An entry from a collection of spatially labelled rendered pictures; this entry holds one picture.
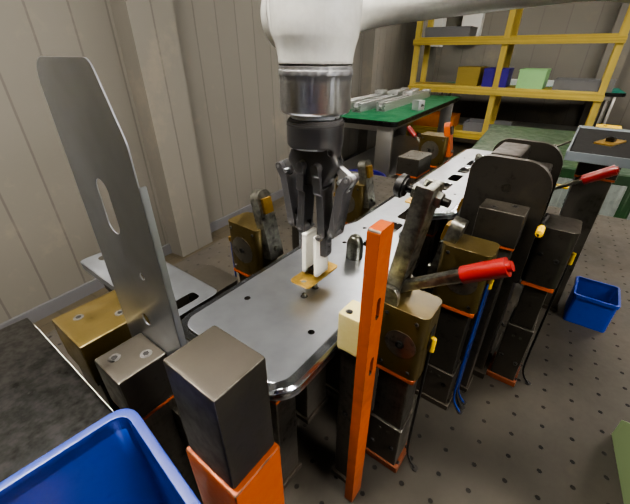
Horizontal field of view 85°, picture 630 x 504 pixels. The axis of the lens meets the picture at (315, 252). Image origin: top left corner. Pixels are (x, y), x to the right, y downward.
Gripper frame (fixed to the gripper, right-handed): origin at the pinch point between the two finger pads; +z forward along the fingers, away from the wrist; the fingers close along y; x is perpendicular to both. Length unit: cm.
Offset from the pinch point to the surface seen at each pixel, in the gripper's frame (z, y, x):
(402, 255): -5.5, -15.0, 1.8
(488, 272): -6.5, -24.7, 1.1
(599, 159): -9, -33, -51
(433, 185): -14.6, -16.8, 0.5
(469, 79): 3, 131, -557
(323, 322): 6.9, -6.3, 6.2
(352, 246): 3.7, -0.4, -11.1
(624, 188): 48, -60, -255
